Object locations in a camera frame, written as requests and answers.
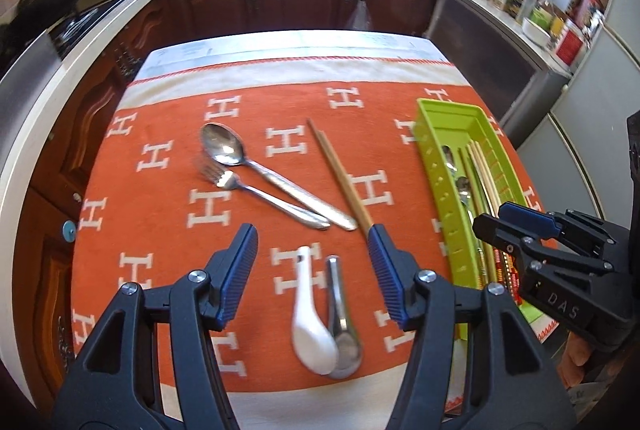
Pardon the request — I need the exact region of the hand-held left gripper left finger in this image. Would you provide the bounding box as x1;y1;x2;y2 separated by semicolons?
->
50;223;259;430

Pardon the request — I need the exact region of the gas stove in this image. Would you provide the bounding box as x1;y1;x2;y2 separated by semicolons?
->
50;0;136;60

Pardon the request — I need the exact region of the stainless steel soup spoon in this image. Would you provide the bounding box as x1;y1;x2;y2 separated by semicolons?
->
325;256;363;380

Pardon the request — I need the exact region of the grey refrigerator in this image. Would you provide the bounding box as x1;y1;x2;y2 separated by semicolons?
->
500;0;640;231

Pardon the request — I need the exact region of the metal chopstick patterned end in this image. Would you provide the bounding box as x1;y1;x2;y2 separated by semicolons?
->
460;149;503;285
465;145;520;291

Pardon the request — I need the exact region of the grey steel-front appliance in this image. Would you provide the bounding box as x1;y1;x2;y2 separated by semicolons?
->
425;0;573;131

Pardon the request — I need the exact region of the person's right hand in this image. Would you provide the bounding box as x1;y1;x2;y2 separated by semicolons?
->
559;335;601;378

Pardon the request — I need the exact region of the brown wooden chopstick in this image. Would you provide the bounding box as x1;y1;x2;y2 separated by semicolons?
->
320;132;375;233
306;119;372;231

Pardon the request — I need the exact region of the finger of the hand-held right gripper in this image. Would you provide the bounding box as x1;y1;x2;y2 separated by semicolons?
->
500;202;618;258
472;213;608;275

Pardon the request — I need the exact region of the orange patterned blanket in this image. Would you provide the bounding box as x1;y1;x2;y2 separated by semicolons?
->
70;54;558;430

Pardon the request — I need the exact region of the hanging plastic bag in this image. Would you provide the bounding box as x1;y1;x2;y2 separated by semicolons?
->
345;0;373;31

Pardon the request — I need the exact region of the large silver spoon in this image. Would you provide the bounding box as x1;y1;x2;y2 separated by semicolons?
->
200;123;359;231

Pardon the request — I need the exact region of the thin-handled metal spoon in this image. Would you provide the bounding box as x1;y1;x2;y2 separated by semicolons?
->
442;148;463;191

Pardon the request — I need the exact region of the silver fork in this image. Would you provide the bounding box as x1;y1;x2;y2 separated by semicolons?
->
194;156;332;231

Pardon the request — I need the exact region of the white ceramic soup spoon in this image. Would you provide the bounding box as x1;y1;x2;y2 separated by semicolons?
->
291;246;340;375

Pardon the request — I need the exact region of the white bowl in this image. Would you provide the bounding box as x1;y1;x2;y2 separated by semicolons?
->
521;16;556;48

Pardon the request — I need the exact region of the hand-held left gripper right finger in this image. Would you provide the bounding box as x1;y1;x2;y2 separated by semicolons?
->
366;223;578;430

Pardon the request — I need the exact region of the green plastic utensil tray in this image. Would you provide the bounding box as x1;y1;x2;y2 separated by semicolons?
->
416;98;546;341

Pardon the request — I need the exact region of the light wooden chopstick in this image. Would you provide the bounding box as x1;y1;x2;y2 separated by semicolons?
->
466;139;496;218
475;141;503;211
471;140;500;215

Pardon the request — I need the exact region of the white plastic bottle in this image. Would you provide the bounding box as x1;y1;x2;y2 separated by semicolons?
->
517;0;543;24

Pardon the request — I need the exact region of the small thin-handled spoon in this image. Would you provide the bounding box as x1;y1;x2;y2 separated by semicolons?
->
454;177;488;288

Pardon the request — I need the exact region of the red canister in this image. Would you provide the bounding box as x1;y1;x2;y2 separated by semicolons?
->
554;18;587;66

